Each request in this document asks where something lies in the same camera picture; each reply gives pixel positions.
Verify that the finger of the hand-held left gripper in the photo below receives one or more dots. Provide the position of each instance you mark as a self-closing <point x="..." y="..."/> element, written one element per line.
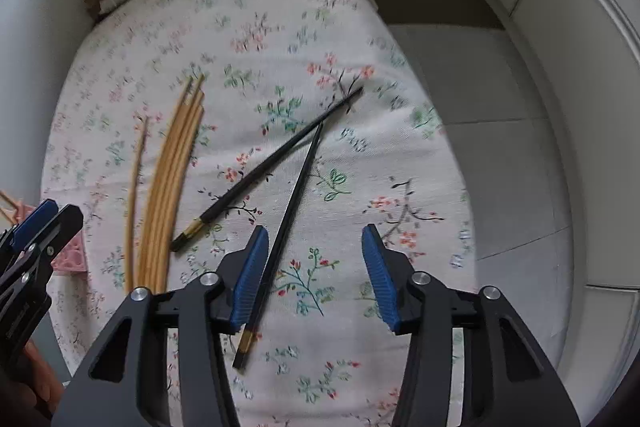
<point x="60" y="232"/>
<point x="35" y="219"/>

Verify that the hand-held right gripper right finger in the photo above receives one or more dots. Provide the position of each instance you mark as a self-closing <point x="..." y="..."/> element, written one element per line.
<point x="380" y="279"/>

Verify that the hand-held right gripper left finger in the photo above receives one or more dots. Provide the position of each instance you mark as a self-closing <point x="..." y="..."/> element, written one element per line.
<point x="250" y="279"/>

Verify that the pink plastic chopstick basket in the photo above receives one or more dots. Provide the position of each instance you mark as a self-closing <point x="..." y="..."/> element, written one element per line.
<point x="70" y="257"/>

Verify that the light bamboo chopstick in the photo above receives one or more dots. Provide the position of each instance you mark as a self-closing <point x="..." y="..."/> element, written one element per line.
<point x="9" y="203"/>

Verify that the black chopstick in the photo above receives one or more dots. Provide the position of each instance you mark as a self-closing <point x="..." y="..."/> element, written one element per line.
<point x="300" y="187"/>
<point x="270" y="162"/>

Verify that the bundle of bamboo chopsticks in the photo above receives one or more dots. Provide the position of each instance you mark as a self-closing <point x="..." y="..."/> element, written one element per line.
<point x="165" y="187"/>

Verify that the person's left hand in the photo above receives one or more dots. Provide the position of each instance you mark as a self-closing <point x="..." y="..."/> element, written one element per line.
<point x="37" y="377"/>

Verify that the floral tablecloth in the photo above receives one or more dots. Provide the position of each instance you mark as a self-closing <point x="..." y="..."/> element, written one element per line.
<point x="310" y="7"/>

